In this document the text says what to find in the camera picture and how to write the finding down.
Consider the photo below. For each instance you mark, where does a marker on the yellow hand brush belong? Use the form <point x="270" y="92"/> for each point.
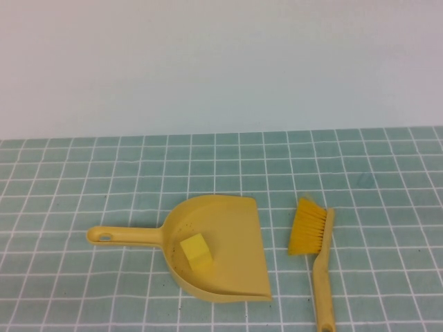
<point x="308" y="228"/>

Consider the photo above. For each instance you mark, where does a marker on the green white-grid tablecloth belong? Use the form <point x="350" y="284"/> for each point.
<point x="104" y="173"/>

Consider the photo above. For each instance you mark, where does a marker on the small yellow foam cube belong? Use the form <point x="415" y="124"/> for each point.
<point x="197" y="252"/>

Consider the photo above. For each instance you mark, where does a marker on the yellow plastic dustpan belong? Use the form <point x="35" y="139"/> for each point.
<point x="235" y="249"/>

